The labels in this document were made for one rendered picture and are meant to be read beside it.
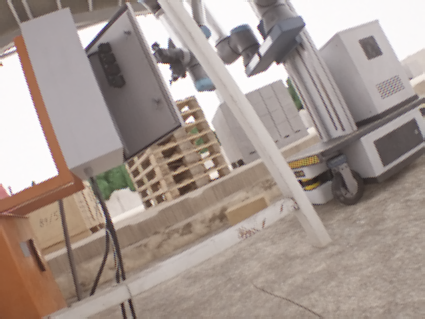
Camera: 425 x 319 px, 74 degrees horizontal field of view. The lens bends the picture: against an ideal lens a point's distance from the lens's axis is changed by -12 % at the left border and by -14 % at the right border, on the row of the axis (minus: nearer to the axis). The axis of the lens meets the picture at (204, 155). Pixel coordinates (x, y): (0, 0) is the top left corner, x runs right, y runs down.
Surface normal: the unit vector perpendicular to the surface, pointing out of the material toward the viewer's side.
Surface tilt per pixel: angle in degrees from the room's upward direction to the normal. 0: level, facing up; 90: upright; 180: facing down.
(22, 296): 90
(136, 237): 90
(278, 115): 90
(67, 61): 90
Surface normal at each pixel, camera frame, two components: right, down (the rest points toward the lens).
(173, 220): 0.24, -0.18
